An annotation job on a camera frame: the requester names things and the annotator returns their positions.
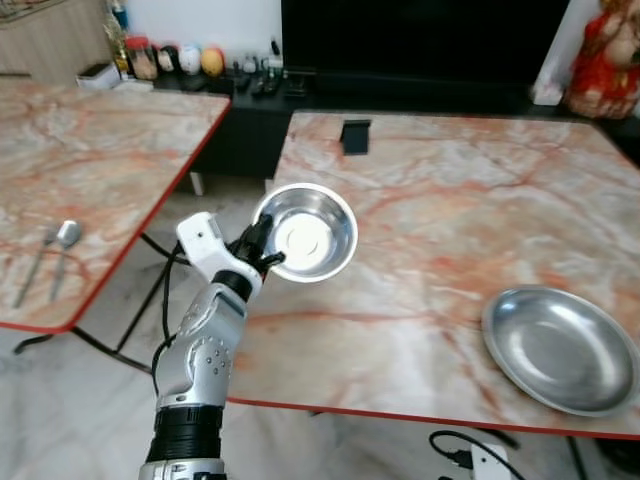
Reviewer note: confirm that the small steel bowl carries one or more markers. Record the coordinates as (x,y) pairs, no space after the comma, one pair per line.
(312,235)

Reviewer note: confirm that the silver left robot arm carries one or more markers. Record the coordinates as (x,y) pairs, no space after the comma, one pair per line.
(200,350)

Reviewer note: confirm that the black television cabinet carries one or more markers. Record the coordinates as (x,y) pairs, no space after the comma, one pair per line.
(250,140)

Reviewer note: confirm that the small black stand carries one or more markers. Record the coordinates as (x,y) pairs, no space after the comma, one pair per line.
(355,137)

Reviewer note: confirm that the orange painted egg ornament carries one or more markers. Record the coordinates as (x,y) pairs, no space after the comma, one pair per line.
(212,61)

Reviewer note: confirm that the white painted egg ornament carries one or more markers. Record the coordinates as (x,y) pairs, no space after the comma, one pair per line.
(190,59)

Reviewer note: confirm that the steel spoon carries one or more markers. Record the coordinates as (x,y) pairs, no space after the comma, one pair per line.
(67,235)

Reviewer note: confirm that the dark small jar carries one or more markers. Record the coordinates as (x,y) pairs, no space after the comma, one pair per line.
(168,58)

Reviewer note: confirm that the red-lidded glass jar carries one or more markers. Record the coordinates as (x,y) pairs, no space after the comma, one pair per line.
(141,58)

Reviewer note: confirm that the white flat box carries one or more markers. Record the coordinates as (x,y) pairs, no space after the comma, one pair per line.
(100,77)

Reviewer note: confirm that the yellow oil bottle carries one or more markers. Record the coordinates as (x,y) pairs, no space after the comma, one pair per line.
(120,45)

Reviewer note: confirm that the black television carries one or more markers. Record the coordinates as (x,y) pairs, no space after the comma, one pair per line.
(420,40)

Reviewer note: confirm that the wooden cabinet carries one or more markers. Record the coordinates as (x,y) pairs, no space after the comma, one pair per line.
(50,35)

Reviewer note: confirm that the red and gold statue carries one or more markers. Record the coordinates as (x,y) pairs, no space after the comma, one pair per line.
(607,60)

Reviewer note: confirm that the wide steel plate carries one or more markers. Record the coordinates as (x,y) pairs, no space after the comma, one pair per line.
(565,350)

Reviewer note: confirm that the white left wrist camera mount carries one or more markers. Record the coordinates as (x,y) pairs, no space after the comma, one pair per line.
(205,243)

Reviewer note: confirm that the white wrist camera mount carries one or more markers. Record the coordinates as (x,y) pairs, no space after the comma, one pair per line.
(205,243)
(488,464)

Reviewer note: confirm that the black table leg frame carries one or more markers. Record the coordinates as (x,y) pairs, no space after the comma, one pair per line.
(120,345)

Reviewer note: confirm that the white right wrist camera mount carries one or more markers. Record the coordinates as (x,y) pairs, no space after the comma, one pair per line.
(488,464)

